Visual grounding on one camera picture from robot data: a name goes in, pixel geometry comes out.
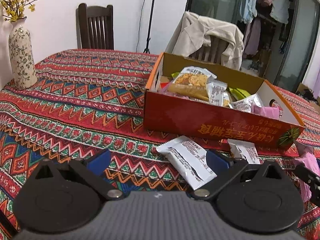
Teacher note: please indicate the cookie cracker snack packet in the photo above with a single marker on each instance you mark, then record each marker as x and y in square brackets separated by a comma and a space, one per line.
[192, 82]

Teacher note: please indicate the orange cardboard snack box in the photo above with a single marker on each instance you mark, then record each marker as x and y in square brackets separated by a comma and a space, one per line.
[182, 116]

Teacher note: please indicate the small white snack packet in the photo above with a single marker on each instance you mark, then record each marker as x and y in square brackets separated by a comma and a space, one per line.
[244, 150]

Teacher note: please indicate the beige jacket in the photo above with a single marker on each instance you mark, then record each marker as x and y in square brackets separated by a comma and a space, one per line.
[195, 31]

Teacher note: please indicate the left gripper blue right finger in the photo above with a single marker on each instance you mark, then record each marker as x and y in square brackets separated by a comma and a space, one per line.
[227, 170]

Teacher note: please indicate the white text snack packet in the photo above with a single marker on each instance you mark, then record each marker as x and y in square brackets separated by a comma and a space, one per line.
[189, 159]

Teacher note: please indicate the dark wooden chair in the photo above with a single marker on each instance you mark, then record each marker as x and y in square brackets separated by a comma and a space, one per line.
[96, 26]

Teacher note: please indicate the light blue hanging shirt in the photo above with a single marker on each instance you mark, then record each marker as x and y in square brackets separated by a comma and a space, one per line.
[247, 10]

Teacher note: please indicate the green snack packet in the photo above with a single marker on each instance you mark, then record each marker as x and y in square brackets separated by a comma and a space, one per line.
[239, 93]

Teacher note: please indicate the chair with draped jacket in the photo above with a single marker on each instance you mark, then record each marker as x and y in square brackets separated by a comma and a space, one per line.
[211, 53]

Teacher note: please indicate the white hanging top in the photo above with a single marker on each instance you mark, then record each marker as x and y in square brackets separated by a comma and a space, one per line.
[279, 11]

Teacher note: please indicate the black sliding door frame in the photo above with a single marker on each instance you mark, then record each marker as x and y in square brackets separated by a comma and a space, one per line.
[284, 54]

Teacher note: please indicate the pink snack packet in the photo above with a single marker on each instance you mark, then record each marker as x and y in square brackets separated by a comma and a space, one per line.
[306, 157]

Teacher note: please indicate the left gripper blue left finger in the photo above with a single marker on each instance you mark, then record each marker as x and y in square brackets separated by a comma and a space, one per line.
[90, 170]

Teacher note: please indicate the floral ceramic vase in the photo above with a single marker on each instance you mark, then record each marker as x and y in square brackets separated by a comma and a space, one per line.
[21, 55]

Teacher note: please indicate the patterned red tablecloth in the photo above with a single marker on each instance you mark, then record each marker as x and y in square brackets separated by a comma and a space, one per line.
[88, 100]

